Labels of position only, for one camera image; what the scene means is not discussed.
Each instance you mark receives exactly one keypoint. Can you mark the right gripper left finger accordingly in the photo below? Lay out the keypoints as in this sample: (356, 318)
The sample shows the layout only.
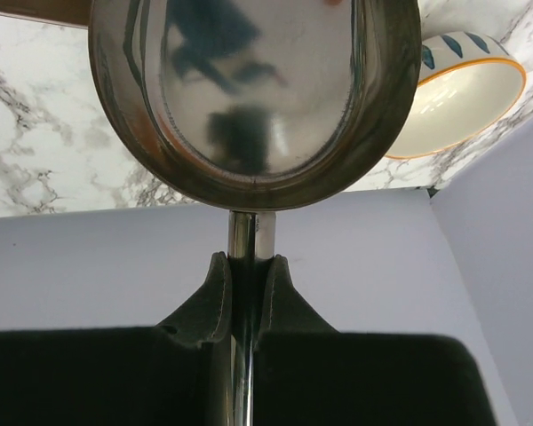
(177, 372)

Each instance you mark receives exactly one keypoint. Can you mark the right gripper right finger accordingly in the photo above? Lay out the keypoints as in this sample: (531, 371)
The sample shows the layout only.
(308, 373)

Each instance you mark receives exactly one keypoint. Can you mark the metal scoop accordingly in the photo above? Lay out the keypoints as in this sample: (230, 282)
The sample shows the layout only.
(255, 107)

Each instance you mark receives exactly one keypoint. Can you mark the white ceramic bowl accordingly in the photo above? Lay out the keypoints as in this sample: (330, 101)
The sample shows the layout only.
(467, 82)

